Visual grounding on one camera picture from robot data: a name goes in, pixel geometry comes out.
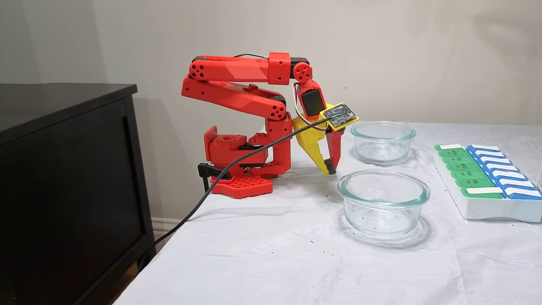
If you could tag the clear glass bowl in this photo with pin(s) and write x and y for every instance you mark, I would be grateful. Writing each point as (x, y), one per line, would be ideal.
(383, 132)
(383, 186)

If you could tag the black table clamp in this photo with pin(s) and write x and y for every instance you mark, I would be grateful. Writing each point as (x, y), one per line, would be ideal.
(211, 171)

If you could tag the white weekly pill organizer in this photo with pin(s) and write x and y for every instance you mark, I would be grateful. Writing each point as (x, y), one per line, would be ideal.
(482, 207)

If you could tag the white baseboard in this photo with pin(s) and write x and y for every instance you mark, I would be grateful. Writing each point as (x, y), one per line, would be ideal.
(167, 224)

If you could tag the black wooden cabinet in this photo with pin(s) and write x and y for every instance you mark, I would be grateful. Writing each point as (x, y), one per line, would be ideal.
(63, 169)

